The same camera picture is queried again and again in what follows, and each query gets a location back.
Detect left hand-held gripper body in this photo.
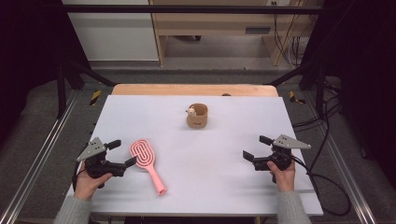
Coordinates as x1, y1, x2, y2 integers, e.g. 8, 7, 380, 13
76, 136, 128, 180

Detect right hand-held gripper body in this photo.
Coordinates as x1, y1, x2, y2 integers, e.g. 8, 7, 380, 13
253, 133, 312, 172

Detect pink hairbrush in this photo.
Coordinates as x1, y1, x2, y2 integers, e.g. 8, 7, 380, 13
129, 138, 168, 196

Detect brown cup with animal figure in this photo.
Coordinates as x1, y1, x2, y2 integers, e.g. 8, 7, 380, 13
185, 103, 209, 130

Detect person's right hand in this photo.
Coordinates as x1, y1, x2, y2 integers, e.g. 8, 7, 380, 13
266, 160, 296, 193

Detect person's left hand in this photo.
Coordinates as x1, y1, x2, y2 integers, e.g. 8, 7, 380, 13
73, 169, 114, 202

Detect yellow black floor tape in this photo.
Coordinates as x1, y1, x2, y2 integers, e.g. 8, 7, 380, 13
289, 91, 306, 105
89, 90, 103, 107

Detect white cabinet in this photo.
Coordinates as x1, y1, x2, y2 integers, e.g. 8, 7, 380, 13
61, 0, 160, 63

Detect black curtain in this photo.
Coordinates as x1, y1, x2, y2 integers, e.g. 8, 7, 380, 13
0, 0, 92, 141
300, 0, 396, 181

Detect wooden desk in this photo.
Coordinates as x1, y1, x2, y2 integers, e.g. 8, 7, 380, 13
148, 0, 314, 67

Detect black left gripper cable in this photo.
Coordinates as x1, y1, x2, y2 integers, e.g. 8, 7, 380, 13
71, 161, 87, 192

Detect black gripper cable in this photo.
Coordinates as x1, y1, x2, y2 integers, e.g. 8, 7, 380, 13
71, 161, 87, 192
290, 154, 353, 217

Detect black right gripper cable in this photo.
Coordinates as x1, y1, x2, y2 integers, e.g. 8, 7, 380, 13
290, 154, 353, 217

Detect metal floor rail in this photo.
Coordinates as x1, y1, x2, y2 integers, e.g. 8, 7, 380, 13
0, 91, 79, 224
323, 134, 378, 224

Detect black floor cables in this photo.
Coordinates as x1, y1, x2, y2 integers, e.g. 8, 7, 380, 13
291, 77, 344, 174

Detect black frame leg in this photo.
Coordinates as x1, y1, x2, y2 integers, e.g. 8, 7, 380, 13
263, 60, 327, 119
55, 59, 117, 119

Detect bundle of hanging cables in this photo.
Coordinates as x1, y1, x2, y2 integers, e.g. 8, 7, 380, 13
272, 13, 311, 69

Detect black horizontal frame bar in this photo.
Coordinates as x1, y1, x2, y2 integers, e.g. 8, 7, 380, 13
60, 4, 326, 15

